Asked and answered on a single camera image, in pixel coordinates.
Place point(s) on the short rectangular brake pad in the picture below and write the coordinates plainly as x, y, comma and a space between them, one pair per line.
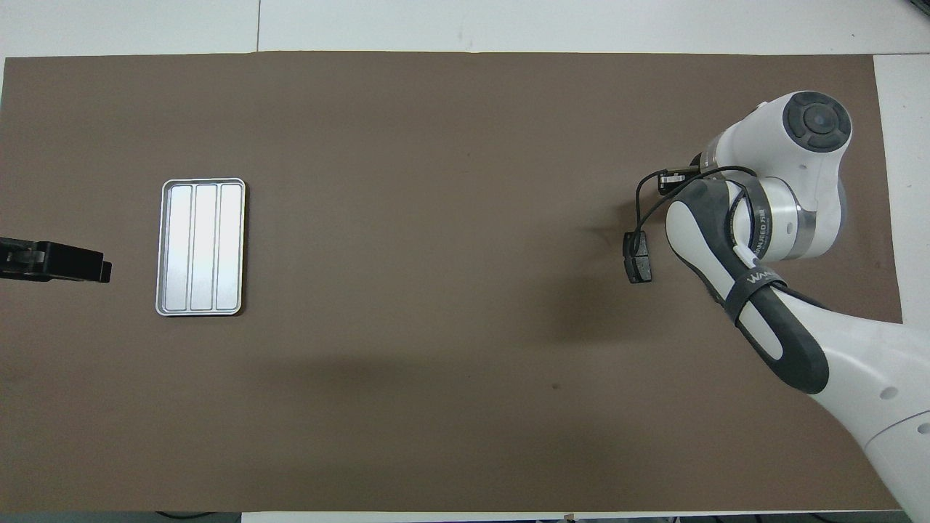
639, 265

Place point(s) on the brown table mat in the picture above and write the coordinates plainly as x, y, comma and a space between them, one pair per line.
436, 145

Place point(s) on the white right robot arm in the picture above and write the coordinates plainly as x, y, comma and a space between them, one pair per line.
814, 218

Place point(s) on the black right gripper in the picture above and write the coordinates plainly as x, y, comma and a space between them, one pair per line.
686, 181

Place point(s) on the silver metal tray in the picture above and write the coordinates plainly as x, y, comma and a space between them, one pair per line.
203, 247

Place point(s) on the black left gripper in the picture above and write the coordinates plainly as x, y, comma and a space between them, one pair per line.
58, 261

